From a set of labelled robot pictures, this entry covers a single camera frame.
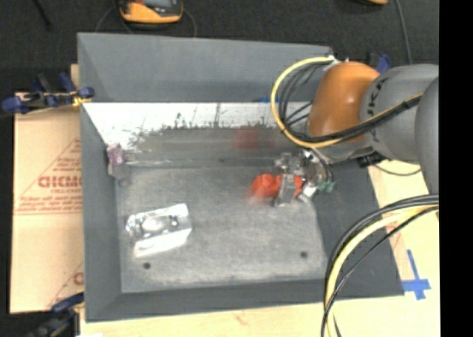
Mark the black cylinder on white bracket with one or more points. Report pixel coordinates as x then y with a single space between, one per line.
370 160

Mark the brown cardboard board red print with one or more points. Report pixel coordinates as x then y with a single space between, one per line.
44 217

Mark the grey metal bin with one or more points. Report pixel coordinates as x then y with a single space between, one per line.
229 232

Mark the small purple and grey object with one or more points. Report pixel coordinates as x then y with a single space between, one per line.
115 154

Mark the red object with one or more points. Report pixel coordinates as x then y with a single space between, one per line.
264 186

